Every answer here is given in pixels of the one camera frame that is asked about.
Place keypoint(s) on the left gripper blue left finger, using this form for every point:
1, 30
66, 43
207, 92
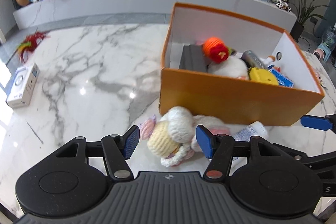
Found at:
117, 149

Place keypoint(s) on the brown white plush dog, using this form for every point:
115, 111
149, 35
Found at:
270, 63

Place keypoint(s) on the orange crochet ball toy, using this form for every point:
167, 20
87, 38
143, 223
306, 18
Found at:
216, 50

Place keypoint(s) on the black box under pink foam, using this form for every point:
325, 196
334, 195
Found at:
193, 59

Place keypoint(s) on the white plush with black hat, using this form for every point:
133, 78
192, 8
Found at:
233, 67

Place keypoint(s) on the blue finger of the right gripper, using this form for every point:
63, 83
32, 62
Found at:
318, 123

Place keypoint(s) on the dark illustrated book box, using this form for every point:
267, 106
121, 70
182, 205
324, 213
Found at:
252, 61

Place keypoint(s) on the crochet bunny doll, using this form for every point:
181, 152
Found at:
172, 138

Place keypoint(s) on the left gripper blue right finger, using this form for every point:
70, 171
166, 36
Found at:
219, 149

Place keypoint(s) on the large orange storage box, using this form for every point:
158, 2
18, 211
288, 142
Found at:
225, 90

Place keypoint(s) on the red feather toy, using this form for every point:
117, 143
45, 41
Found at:
30, 44

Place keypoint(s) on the white small carton box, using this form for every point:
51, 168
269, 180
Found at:
22, 86

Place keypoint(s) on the potted green plant right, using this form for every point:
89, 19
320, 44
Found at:
305, 11

